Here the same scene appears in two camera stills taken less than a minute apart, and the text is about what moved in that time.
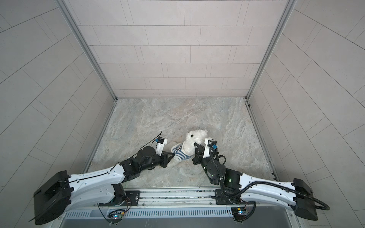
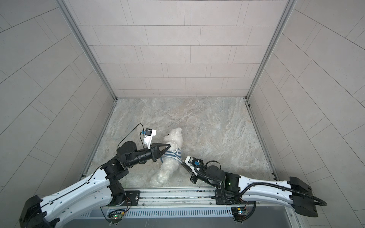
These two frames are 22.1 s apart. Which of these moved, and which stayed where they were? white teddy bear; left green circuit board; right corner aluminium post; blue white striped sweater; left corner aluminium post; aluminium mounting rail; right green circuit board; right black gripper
Moved: blue white striped sweater; right black gripper; white teddy bear
Stayed: left corner aluminium post; right corner aluminium post; aluminium mounting rail; right green circuit board; left green circuit board
